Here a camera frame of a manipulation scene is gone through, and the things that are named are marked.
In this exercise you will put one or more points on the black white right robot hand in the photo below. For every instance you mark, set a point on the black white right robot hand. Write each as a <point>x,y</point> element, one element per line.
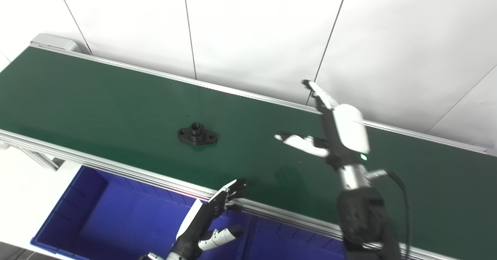
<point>349,130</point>

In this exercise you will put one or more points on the blue plastic bin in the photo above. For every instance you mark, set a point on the blue plastic bin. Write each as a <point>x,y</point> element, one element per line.
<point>116,221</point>
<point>287,242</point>

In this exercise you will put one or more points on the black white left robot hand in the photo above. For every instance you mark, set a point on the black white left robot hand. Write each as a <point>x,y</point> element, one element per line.
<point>202,221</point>

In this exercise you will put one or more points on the green conveyor belt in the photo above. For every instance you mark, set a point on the green conveyor belt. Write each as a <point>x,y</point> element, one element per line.
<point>116,112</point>

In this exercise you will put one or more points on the black flanged metal part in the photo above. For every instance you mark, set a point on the black flanged metal part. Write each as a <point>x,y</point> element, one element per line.
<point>197,135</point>

